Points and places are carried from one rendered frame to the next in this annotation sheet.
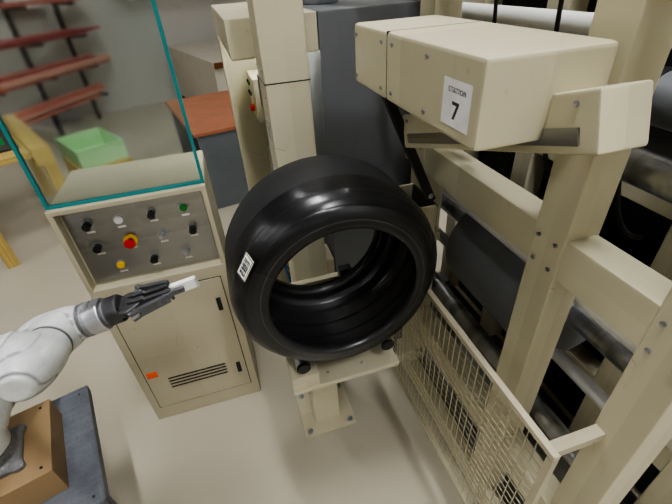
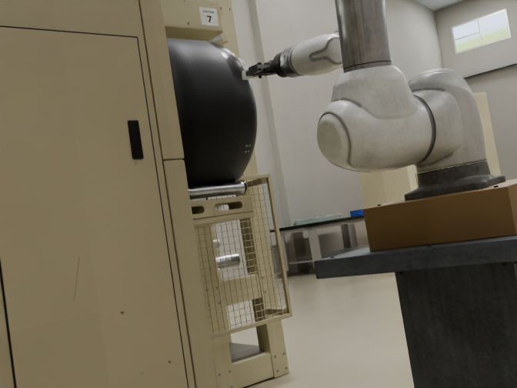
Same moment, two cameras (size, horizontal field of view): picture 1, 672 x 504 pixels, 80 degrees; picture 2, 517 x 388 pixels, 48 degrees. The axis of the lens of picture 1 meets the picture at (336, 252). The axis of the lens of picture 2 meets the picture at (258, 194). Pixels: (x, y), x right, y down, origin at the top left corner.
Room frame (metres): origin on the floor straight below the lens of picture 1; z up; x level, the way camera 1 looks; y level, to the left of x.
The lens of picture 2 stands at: (1.57, 2.14, 0.73)
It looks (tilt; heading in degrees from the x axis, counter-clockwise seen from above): 4 degrees up; 248
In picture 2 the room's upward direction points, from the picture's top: 9 degrees counter-clockwise
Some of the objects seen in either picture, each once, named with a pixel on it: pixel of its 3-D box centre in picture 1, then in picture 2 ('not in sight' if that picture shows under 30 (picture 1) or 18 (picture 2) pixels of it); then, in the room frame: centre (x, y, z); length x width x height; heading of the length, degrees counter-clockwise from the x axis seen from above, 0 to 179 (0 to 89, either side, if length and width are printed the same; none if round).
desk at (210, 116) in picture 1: (221, 144); not in sight; (4.36, 1.19, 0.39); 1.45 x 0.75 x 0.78; 27
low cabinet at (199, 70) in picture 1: (251, 74); not in sight; (7.70, 1.29, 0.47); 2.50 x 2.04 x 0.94; 31
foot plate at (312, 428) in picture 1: (325, 407); not in sight; (1.25, 0.12, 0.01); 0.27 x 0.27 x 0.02; 15
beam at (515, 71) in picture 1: (449, 66); (148, 20); (0.96, -0.29, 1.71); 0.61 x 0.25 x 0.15; 15
